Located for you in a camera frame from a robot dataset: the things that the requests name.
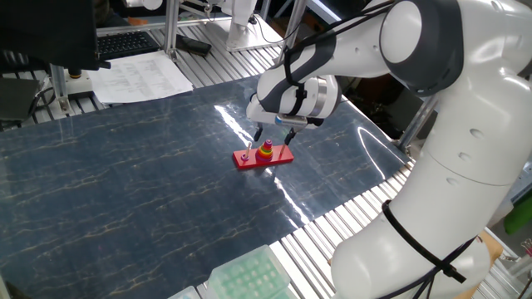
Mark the silver wrist camera blue tape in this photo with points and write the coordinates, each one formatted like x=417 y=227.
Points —
x=291 y=121

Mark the brown cardboard sheet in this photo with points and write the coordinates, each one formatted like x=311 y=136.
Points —
x=492 y=245

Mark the short aluminium profile stub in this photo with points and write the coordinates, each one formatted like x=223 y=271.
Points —
x=60 y=87

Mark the upright aluminium profile post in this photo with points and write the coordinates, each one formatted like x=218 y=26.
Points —
x=171 y=29

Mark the red Hanoi base board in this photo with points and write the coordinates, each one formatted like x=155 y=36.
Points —
x=274 y=161

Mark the metal base plate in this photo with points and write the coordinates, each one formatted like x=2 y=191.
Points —
x=257 y=41

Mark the green pipette tip box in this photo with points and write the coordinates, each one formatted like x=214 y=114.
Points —
x=249 y=274

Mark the black keyboard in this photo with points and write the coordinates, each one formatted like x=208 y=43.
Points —
x=124 y=43

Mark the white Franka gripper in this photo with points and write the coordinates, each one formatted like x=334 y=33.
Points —
x=255 y=112

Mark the aluminium frame post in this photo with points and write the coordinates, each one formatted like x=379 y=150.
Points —
x=415 y=124

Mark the dark blue marble mat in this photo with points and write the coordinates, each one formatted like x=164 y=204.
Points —
x=124 y=187

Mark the flat black case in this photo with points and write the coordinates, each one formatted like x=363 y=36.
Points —
x=193 y=45

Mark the dark grey flat box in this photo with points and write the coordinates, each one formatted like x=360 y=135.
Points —
x=18 y=97

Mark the wooden Hanoi peg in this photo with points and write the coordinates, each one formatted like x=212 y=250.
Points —
x=282 y=151
x=248 y=148

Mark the green sheet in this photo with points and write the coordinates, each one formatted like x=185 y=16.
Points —
x=519 y=218

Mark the slanted aluminium profile post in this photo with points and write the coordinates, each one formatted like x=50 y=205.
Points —
x=296 y=16

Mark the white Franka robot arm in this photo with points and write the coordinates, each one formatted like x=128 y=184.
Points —
x=457 y=145

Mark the white printed paper sheet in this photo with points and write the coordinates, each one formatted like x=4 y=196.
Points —
x=137 y=76

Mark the black monitor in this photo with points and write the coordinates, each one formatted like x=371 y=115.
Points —
x=45 y=29

